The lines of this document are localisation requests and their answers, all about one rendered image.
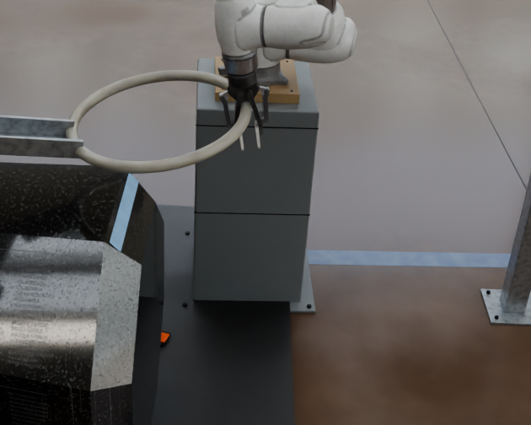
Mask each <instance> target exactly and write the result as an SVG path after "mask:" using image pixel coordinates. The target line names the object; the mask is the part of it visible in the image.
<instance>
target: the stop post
mask: <svg viewBox="0 0 531 425"><path fill-rule="evenodd" d="M480 292H481V295H482V298H483V300H484V304H485V308H486V311H487V314H488V316H489V320H490V323H491V324H492V325H531V174H530V177H529V182H528V188H527V191H526V195H525V198H524V202H523V208H522V211H521V215H520V219H519V222H518V228H517V232H516V235H515V239H514V242H513V246H512V252H511V255H510V259H509V262H508V266H507V273H506V276H505V280H504V283H503V287H502V290H501V289H481V290H480Z"/></svg>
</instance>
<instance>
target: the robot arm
mask: <svg viewBox="0 0 531 425"><path fill-rule="evenodd" d="M215 29H216V34H217V41H218V43H219V45H220V46H221V50H222V56H223V63H224V66H221V67H218V71H219V73H218V74H219V75H224V76H228V90H226V91H224V92H219V99H220V100H221V101H222V103H223V109H224V113H225V118H226V122H227V127H228V128H230V127H233V126H234V124H235V123H236V121H237V120H238V118H239V113H240V107H241V103H243V102H245V101H246V102H250V104H251V106H252V109H253V112H254V114H255V118H256V121H255V133H256V141H257V146H258V148H260V135H263V124H264V123H267V122H268V121H269V115H268V95H269V93H270V90H269V87H268V86H267V85H272V84H280V85H286V84H288V78H287V77H286V76H284V74H283V72H282V70H281V69H280V60H284V59H291V60H295V61H300V62H312V63H335V62H342V61H345V60H346V59H348V57H350V56H352V54H353V52H354V49H355V44H356V40H357V27H356V26H355V24H354V23H353V21H352V20H351V19H349V18H347V17H345V15H344V10H343V8H342V6H341V5H340V4H339V3H338V2H337V1H336V0H217V1H216V3H215ZM260 85H265V87H263V86H260ZM259 91H260V93H261V94H262V102H263V116H262V117H260V112H259V111H258V108H257V105H256V103H255V96H256V95H257V93H258V92H259ZM229 95H230V96H232V97H233V98H234V99H235V107H234V116H233V121H231V120H230V115H229V110H228V102H227V100H228V96H229Z"/></svg>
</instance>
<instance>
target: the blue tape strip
mask: <svg viewBox="0 0 531 425"><path fill-rule="evenodd" d="M138 182H139V181H138V180H137V179H136V178H135V177H134V176H133V175H131V174H128V176H127V180H126V185H125V189H124V191H123V195H122V198H121V204H120V206H119V210H118V213H117V216H116V220H115V225H114V228H113V231H112V235H111V237H110V243H111V244H112V245H113V246H114V247H115V248H116V249H117V250H118V251H119V252H121V248H122V245H123V241H124V238H125V235H126V229H127V225H128V222H129V218H130V215H131V209H132V206H133V202H134V199H135V195H136V192H137V186H138Z"/></svg>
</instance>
